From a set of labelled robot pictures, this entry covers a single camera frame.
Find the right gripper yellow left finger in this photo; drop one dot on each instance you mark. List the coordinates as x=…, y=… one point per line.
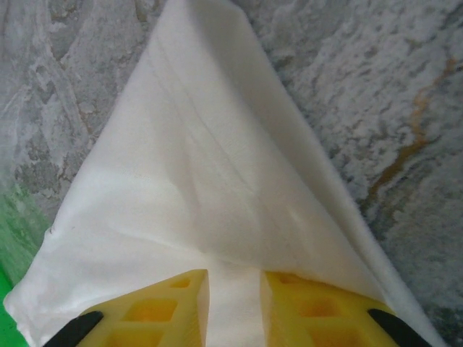
x=152, y=314

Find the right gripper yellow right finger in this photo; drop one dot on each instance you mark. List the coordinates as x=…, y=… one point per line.
x=318, y=311

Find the white t-shirt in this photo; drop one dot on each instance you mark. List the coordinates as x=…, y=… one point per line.
x=217, y=162

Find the green plastic basket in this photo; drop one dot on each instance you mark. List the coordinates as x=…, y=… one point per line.
x=5, y=318

